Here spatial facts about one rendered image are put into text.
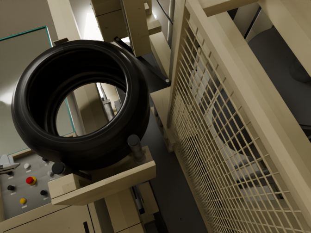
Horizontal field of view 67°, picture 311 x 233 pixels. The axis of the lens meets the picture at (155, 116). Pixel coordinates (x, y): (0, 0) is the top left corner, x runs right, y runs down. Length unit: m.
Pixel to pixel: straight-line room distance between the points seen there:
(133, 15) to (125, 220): 0.98
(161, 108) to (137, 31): 0.42
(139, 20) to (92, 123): 0.59
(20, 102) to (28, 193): 0.79
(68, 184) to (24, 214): 0.78
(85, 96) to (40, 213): 0.72
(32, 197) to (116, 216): 0.65
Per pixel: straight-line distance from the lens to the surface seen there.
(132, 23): 1.27
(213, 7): 0.52
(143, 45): 1.36
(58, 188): 0.90
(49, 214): 1.58
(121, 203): 1.22
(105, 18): 1.40
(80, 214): 1.52
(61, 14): 1.80
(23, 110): 1.02
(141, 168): 0.85
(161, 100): 1.25
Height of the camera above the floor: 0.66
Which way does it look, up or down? 20 degrees up
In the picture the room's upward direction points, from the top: 22 degrees counter-clockwise
